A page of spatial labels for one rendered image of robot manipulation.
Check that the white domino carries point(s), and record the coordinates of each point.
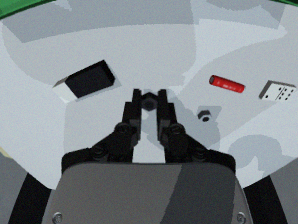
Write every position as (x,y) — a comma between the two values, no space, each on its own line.
(277,91)

